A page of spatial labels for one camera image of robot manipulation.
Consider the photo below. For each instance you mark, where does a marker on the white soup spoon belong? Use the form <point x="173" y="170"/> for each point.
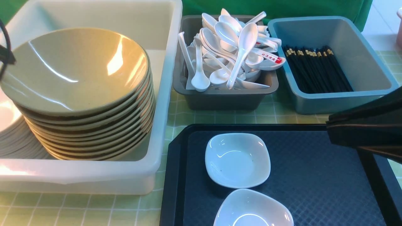
<point x="247" y="40"/>

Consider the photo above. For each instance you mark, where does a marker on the blue chopstick bin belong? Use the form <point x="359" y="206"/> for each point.
<point x="367" y="74"/>

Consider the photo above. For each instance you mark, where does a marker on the black serving tray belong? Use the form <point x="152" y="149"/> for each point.
<point x="320" y="183"/>

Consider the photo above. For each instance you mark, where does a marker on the grey spoon bin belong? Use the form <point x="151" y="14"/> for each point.
<point x="212" y="99"/>

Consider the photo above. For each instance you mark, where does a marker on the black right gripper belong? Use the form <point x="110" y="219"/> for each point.
<point x="374" y="129"/>

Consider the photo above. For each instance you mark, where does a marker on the bundle of black chopsticks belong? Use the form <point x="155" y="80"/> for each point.
<point x="316" y="71"/>

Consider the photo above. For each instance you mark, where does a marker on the tan noodle bowl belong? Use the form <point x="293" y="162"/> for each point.
<point x="76" y="71"/>

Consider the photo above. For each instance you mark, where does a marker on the green checkered tablecloth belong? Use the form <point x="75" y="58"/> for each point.
<point x="69" y="209"/>

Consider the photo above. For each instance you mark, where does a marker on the pile of white spoons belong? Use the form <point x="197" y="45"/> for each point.
<point x="211" y="56"/>

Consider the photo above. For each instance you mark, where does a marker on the stack of tan bowls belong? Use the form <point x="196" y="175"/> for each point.
<point x="105" y="136"/>

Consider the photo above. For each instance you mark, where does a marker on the white square dish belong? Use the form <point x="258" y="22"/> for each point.
<point x="237" y="160"/>

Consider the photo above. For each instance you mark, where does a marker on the stack of white plates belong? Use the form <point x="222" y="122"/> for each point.
<point x="17" y="141"/>

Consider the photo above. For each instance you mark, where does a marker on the red labelled white spoon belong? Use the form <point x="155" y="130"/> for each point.
<point x="271" y="61"/>

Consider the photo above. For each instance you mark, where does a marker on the green backdrop cloth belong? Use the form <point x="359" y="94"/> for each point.
<point x="355" y="10"/>

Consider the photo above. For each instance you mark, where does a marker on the large white plastic tub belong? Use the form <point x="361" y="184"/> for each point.
<point x="154" y="24"/>

